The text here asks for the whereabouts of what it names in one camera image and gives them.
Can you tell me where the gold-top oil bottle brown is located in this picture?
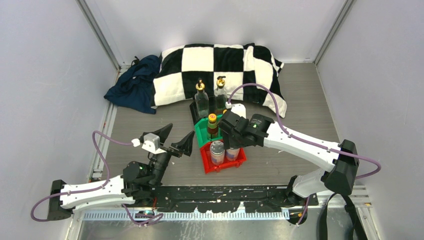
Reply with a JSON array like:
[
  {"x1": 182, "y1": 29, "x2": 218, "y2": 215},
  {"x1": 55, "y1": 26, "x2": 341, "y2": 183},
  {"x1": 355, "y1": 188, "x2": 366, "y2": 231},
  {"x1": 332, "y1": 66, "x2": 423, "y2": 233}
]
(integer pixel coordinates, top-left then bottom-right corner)
[{"x1": 214, "y1": 76, "x2": 227, "y2": 115}]

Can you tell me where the gold-top clear glass bottle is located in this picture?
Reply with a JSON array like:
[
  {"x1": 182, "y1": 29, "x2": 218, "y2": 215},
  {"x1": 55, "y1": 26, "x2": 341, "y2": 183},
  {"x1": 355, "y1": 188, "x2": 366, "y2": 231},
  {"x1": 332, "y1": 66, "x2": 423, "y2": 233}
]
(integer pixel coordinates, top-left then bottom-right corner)
[{"x1": 194, "y1": 78, "x2": 209, "y2": 119}]

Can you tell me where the black white checkered blanket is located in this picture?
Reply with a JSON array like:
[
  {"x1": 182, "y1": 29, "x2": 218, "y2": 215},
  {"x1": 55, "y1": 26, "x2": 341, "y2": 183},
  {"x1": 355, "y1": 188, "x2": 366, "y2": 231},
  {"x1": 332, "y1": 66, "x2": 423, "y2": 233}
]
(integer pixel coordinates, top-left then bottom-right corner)
[{"x1": 150, "y1": 43, "x2": 287, "y2": 118}]

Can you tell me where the red plastic bin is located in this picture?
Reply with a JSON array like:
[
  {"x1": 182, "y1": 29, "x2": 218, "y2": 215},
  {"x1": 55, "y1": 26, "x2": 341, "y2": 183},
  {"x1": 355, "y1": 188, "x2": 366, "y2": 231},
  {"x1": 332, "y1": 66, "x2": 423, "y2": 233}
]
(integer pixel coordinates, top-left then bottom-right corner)
[{"x1": 199, "y1": 141, "x2": 247, "y2": 174}]

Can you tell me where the dark blue cloth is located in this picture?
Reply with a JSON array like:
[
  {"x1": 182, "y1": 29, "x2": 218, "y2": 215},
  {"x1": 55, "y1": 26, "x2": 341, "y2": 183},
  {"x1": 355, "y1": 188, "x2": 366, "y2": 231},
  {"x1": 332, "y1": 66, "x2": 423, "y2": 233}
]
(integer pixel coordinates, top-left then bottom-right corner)
[{"x1": 103, "y1": 55, "x2": 161, "y2": 115}]

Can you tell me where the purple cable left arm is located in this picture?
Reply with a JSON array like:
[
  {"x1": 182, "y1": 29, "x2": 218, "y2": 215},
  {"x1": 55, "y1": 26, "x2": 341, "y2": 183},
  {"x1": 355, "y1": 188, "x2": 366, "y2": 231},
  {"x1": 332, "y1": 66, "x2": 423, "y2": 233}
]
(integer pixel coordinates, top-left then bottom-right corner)
[{"x1": 30, "y1": 130, "x2": 165, "y2": 227}]

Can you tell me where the black strap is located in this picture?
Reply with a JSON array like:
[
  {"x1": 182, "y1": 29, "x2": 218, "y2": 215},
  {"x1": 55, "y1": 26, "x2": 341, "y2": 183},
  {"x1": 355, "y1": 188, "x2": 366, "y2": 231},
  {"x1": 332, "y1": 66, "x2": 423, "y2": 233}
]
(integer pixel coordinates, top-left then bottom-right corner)
[{"x1": 318, "y1": 192, "x2": 369, "y2": 240}]

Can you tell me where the silver-lid spice jar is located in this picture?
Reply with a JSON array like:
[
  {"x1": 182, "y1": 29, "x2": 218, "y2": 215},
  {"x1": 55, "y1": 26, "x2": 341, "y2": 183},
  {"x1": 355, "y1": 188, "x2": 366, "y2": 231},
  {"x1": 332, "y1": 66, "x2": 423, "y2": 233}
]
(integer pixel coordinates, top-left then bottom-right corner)
[
  {"x1": 225, "y1": 148, "x2": 240, "y2": 162},
  {"x1": 209, "y1": 140, "x2": 225, "y2": 166}
]

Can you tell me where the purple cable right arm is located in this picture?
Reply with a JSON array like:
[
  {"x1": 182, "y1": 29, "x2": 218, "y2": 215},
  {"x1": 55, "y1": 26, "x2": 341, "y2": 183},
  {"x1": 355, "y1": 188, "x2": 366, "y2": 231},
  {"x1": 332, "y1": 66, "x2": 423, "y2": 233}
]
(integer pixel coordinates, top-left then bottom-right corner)
[{"x1": 226, "y1": 82, "x2": 382, "y2": 226}]

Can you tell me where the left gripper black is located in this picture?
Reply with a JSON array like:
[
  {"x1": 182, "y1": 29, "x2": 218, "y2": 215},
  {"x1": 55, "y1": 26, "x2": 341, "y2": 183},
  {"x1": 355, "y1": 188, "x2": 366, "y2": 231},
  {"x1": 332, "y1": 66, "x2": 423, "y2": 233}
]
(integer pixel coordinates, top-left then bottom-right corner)
[{"x1": 149, "y1": 123, "x2": 195, "y2": 186}]

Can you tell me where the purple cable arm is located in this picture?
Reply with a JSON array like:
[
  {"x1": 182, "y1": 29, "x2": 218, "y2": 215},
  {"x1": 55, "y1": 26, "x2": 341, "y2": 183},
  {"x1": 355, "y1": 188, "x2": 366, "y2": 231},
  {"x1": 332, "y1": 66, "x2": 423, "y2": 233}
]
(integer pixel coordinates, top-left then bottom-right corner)
[
  {"x1": 226, "y1": 82, "x2": 382, "y2": 226},
  {"x1": 30, "y1": 130, "x2": 165, "y2": 227}
]

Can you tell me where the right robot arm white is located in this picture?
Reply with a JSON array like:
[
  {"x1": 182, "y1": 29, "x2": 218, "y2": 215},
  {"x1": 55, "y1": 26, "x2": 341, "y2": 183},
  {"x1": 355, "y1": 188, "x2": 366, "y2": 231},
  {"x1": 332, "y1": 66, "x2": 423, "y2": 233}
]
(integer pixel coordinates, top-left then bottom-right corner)
[{"x1": 218, "y1": 111, "x2": 359, "y2": 205}]

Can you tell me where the black plastic bin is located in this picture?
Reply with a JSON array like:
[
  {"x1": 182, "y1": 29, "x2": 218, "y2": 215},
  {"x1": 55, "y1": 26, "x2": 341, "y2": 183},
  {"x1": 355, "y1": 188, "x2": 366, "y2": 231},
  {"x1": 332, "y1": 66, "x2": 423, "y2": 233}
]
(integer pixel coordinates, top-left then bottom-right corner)
[{"x1": 189, "y1": 97, "x2": 217, "y2": 127}]

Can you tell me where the green plastic bin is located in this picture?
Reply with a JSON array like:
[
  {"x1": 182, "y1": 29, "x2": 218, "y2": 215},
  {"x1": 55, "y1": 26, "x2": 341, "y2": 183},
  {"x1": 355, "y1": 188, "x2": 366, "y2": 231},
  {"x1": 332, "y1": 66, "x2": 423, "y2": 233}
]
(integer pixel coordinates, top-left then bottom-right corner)
[{"x1": 194, "y1": 114, "x2": 223, "y2": 147}]

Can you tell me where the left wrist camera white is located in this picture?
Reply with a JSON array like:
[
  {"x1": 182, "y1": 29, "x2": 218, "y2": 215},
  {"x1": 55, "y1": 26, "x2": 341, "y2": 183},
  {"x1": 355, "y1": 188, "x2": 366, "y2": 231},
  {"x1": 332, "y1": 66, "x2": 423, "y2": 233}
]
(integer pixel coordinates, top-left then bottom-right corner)
[{"x1": 131, "y1": 133, "x2": 166, "y2": 155}]

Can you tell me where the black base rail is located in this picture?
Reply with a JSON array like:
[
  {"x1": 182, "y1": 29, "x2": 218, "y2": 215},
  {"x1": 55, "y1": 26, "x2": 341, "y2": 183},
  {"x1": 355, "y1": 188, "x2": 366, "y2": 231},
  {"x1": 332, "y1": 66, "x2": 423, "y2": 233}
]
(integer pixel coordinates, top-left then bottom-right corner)
[{"x1": 152, "y1": 185, "x2": 307, "y2": 213}]

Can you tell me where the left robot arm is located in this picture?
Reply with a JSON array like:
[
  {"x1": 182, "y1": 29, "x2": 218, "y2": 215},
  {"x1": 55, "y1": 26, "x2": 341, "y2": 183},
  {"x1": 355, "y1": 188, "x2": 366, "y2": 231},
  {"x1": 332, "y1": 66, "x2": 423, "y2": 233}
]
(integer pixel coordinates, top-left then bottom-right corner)
[{"x1": 47, "y1": 123, "x2": 195, "y2": 221}]

